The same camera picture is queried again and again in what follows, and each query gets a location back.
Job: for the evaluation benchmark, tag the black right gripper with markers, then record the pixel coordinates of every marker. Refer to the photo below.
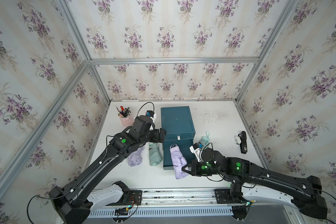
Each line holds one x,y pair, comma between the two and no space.
193,164

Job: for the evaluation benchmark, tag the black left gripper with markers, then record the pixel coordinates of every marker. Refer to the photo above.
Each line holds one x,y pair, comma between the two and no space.
156,138

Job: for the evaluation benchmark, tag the teal drawer cabinet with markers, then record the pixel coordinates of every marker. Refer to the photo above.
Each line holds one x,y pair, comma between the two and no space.
178,124

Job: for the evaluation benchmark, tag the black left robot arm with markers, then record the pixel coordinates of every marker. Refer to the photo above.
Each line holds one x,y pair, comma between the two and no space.
75,201

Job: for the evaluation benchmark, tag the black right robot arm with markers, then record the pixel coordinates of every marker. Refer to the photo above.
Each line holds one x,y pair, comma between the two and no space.
305,193

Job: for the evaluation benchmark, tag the pink pen holder cup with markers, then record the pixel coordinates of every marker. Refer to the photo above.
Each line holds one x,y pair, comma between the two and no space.
125,116

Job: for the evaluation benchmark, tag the black stapler device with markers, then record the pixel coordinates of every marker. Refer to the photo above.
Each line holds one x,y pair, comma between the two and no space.
241,140

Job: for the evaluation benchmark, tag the aluminium front rail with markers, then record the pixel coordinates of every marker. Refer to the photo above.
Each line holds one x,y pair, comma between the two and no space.
187,196

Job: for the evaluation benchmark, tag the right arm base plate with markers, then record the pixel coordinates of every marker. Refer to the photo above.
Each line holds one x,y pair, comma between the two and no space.
231,195

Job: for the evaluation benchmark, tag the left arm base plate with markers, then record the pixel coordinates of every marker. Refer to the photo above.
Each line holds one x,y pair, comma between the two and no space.
129,196

